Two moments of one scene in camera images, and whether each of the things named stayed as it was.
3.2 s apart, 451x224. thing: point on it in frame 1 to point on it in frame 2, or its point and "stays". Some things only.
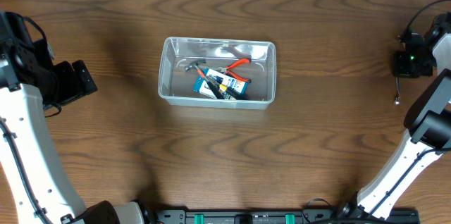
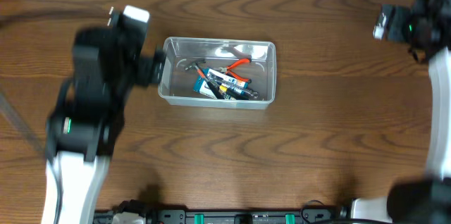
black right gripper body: [415, 65] to [404, 25]
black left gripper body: [68, 91] to [146, 73]
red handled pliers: [226, 70] stays
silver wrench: [398, 91] to [232, 86]
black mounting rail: [260, 216] stays
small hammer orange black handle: [213, 87] stays
